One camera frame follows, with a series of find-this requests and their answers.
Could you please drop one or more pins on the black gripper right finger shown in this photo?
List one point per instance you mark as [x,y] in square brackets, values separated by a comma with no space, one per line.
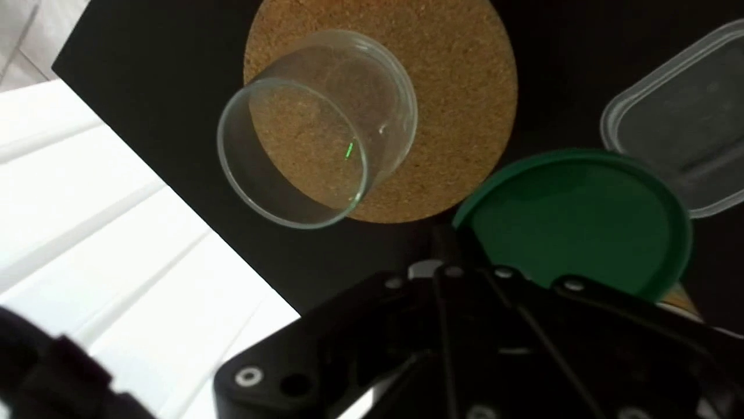
[590,357]

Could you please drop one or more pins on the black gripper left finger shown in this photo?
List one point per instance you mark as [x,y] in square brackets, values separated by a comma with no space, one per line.
[349,364]

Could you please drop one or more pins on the green round lid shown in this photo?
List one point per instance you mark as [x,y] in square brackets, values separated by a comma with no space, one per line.
[582,222]

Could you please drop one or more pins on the round cork coaster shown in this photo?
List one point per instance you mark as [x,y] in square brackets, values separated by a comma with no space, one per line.
[456,94]

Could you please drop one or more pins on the clear glass cup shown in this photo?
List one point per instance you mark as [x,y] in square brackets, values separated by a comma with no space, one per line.
[317,130]

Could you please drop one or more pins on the white panel door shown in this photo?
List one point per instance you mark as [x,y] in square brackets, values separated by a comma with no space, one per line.
[117,256]

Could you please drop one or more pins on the black table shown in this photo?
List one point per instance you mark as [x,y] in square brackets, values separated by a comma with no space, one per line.
[170,116]

